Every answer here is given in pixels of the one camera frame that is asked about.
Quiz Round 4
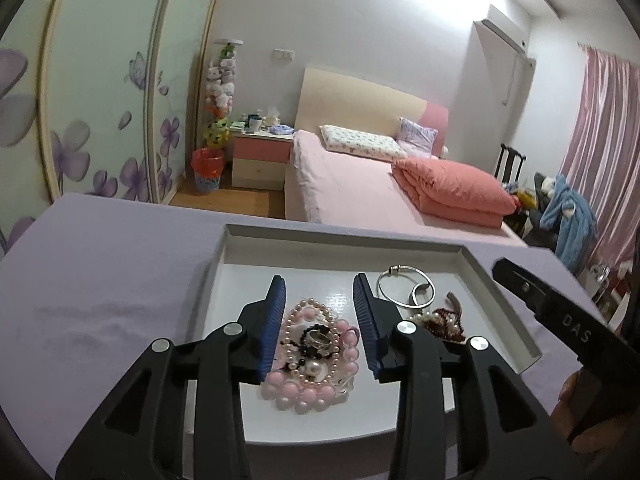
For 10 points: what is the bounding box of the red trash bin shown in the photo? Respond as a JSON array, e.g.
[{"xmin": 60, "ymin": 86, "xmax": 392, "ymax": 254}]
[{"xmin": 191, "ymin": 148, "xmax": 225, "ymax": 193}]

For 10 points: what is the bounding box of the black bead bracelet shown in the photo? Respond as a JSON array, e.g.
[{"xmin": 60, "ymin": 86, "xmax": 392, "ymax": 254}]
[{"xmin": 285, "ymin": 330, "xmax": 331, "ymax": 368}]

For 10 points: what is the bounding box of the pink and cream nightstand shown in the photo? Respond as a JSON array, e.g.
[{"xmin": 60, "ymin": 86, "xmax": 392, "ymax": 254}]
[{"xmin": 231, "ymin": 127, "xmax": 296, "ymax": 191}]

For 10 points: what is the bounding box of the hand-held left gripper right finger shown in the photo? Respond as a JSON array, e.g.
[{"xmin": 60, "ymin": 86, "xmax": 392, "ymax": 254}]
[{"xmin": 352, "ymin": 272, "xmax": 586, "ymax": 480}]

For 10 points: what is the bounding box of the white printed pillow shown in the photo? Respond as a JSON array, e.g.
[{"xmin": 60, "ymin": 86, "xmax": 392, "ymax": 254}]
[{"xmin": 320, "ymin": 125, "xmax": 408, "ymax": 161}]

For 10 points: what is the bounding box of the white air conditioner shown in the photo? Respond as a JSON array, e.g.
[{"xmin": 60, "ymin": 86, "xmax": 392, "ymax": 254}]
[{"xmin": 475, "ymin": 4, "xmax": 532, "ymax": 58}]

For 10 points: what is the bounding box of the blue fleece garment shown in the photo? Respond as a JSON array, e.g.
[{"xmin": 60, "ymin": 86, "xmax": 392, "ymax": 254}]
[{"xmin": 537, "ymin": 174, "xmax": 598, "ymax": 273}]

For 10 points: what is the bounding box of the dark red bead bracelet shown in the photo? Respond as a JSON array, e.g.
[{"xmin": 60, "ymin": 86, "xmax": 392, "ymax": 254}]
[{"xmin": 419, "ymin": 307, "xmax": 466, "ymax": 343}]

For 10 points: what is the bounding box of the thin silver bangle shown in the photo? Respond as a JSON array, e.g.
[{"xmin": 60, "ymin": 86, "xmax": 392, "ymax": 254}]
[{"xmin": 376, "ymin": 266, "xmax": 436, "ymax": 309}]

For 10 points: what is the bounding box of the large pink bead bracelet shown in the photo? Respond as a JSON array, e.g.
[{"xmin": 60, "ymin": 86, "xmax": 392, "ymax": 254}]
[{"xmin": 260, "ymin": 305, "xmax": 362, "ymax": 415}]

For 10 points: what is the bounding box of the person's right hand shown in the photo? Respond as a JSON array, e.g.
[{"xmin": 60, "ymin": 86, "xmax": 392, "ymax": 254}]
[{"xmin": 552, "ymin": 366, "xmax": 591, "ymax": 418}]

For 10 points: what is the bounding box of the pink curtain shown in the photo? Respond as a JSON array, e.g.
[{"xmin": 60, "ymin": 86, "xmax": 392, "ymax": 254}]
[{"xmin": 557, "ymin": 42, "xmax": 640, "ymax": 271}]

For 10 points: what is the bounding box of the purple pillow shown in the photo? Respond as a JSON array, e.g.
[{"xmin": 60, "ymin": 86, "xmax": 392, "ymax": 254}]
[{"xmin": 396, "ymin": 117, "xmax": 439, "ymax": 156}]

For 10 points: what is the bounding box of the small pink pearl bracelet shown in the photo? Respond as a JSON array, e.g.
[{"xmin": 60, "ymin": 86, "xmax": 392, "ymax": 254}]
[{"xmin": 282, "ymin": 299, "xmax": 346, "ymax": 391}]

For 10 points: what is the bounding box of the yellow green plush toy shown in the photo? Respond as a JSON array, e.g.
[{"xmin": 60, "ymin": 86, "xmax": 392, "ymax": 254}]
[{"xmin": 204, "ymin": 116, "xmax": 231, "ymax": 151}]

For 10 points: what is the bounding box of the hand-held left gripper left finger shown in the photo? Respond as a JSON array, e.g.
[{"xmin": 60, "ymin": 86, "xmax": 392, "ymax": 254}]
[{"xmin": 55, "ymin": 275, "xmax": 287, "ymax": 480}]

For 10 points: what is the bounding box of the wardrobe with purple flower doors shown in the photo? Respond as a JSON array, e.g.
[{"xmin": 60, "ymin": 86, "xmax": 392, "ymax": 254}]
[{"xmin": 0, "ymin": 0, "xmax": 231, "ymax": 251}]

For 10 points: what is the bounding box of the grey cardboard box tray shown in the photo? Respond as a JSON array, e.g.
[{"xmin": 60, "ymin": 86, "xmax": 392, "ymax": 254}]
[{"xmin": 182, "ymin": 223, "xmax": 543, "ymax": 445}]

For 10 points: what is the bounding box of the folded pink duvet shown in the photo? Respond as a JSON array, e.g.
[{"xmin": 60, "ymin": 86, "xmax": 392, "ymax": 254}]
[{"xmin": 391, "ymin": 156, "xmax": 521, "ymax": 231}]

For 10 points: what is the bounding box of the dark wooden chair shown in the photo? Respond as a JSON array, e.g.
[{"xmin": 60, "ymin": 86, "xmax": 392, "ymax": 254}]
[{"xmin": 495, "ymin": 143, "xmax": 527, "ymax": 183}]

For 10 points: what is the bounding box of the bed with pink sheet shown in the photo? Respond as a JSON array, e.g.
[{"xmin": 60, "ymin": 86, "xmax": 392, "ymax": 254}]
[{"xmin": 284, "ymin": 130, "xmax": 528, "ymax": 248}]

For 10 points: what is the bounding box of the column of plush toys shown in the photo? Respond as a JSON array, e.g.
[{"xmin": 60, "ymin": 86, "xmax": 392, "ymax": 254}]
[{"xmin": 202, "ymin": 40, "xmax": 244, "ymax": 121}]

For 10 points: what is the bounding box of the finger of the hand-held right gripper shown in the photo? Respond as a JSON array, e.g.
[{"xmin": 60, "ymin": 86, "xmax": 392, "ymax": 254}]
[{"xmin": 492, "ymin": 257, "xmax": 630, "ymax": 367}]

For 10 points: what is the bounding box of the air conditioner cable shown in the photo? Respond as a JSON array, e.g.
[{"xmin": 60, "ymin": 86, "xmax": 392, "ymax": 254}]
[{"xmin": 501, "ymin": 55, "xmax": 525, "ymax": 108}]

